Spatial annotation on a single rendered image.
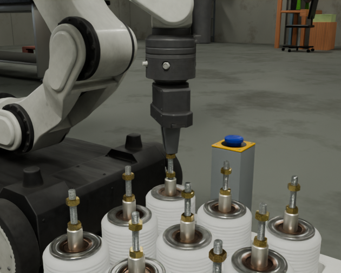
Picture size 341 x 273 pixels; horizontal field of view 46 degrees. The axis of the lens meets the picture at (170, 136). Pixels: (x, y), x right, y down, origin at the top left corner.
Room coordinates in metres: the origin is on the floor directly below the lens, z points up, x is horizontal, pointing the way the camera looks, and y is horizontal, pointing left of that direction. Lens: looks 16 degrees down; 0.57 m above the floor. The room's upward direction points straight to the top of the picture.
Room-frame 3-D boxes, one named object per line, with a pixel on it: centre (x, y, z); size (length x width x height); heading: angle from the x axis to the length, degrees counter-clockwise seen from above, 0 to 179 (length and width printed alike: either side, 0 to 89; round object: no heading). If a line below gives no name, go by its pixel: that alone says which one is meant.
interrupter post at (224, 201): (0.65, -0.10, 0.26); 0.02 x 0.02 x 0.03
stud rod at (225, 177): (0.65, -0.10, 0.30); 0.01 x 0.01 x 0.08
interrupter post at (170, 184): (0.72, 0.00, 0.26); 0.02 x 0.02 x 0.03
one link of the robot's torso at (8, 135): (1.16, 0.43, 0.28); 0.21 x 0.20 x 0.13; 54
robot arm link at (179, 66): (0.72, 0.00, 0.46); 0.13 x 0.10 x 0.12; 16
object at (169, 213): (0.72, 0.00, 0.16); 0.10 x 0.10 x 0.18
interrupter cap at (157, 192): (0.72, 0.00, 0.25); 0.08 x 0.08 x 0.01
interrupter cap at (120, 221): (0.62, 0.07, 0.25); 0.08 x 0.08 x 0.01
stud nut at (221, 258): (0.39, -0.05, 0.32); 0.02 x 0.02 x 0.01; 28
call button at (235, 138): (0.83, -0.14, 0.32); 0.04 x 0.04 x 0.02
